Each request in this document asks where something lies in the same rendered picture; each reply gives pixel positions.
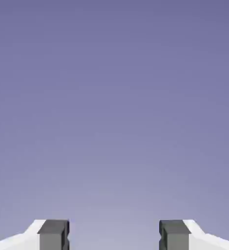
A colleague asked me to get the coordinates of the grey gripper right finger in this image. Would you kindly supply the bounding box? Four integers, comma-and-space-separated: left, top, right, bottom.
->
158, 219, 229, 250

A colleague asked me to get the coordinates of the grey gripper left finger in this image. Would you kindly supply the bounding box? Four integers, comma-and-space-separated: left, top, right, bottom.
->
0, 219, 70, 250

